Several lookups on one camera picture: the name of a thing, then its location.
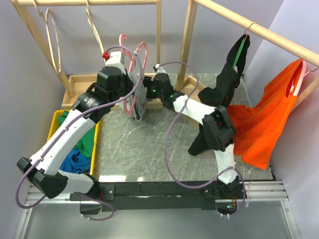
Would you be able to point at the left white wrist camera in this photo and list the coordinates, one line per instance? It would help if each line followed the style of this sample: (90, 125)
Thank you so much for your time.
(114, 59)

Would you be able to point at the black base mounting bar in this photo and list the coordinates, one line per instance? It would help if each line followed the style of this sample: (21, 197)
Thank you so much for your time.
(160, 195)

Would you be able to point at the grey tank top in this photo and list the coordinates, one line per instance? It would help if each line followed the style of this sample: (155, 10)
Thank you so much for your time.
(135, 105)

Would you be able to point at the wooden clothes rack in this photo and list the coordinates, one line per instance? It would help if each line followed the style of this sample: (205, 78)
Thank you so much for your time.
(187, 84)
(75, 84)

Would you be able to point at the right wooden clothes rack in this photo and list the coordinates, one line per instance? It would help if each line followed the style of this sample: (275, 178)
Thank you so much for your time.
(187, 84)

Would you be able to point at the green garment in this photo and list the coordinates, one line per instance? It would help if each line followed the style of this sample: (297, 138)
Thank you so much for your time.
(86, 143)

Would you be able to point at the light pink hanger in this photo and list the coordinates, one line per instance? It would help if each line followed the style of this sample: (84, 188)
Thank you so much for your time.
(296, 80)

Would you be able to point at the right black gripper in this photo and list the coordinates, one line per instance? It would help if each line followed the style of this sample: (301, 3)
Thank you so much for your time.
(148, 82)

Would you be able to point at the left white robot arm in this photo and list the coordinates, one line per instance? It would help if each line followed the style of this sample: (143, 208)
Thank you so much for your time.
(113, 84)

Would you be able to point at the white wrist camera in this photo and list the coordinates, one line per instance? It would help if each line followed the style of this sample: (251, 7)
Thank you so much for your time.
(114, 59)
(158, 69)

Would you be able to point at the yellow plastic bin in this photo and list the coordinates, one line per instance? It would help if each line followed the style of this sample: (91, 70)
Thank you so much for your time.
(55, 126)

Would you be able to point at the green plastic hanger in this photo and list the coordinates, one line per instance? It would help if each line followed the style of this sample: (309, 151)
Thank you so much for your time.
(241, 47)

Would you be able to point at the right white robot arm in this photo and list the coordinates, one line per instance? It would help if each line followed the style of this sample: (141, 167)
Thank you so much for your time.
(179, 102)

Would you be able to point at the orange garment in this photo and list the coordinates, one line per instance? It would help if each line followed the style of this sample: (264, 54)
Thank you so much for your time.
(258, 128)

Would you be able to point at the blue garment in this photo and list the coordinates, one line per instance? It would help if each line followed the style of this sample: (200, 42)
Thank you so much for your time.
(76, 162)

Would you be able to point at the middle beige wooden hanger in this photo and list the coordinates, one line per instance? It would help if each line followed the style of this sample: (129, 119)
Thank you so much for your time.
(93, 27)

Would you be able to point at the left wooden clothes rack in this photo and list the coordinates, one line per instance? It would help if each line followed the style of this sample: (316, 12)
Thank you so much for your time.
(75, 84)

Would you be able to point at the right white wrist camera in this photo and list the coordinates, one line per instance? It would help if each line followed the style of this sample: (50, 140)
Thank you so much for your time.
(158, 69)

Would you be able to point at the black garment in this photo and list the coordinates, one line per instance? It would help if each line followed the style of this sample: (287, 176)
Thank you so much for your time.
(221, 89)

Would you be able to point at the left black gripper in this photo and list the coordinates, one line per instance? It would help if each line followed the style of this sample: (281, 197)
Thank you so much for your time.
(129, 83)

